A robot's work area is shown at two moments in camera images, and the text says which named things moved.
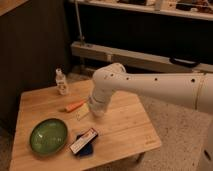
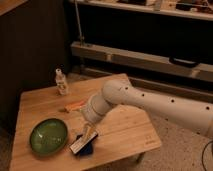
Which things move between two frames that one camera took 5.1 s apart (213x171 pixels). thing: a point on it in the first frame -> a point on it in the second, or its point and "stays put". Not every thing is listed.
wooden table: x=60 y=132 stays put
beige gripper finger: x=82 y=112 -> x=89 y=131
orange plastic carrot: x=74 y=106 stays put
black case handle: x=185 y=62 stays put
